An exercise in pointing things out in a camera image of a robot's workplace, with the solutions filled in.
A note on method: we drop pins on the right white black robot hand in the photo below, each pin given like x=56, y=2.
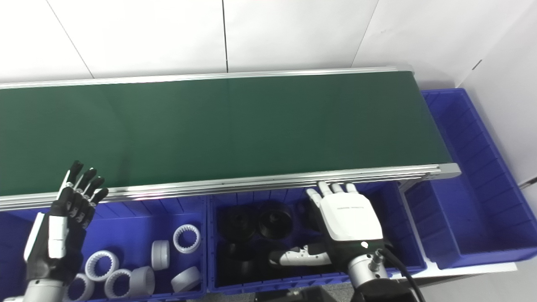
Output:
x=348, y=218

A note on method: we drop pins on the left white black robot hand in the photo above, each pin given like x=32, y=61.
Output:
x=63, y=226

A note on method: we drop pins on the blue bin with black parts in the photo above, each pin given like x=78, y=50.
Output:
x=398, y=218

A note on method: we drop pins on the blue bin with white parts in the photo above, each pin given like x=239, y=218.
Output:
x=126, y=226

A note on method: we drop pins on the white cylindrical part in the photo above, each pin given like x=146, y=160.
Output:
x=144, y=280
x=160, y=254
x=186, y=279

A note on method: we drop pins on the green conveyor belt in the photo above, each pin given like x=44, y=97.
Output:
x=230, y=130
x=251, y=182

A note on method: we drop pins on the large empty blue bin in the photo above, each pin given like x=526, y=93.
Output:
x=461, y=209

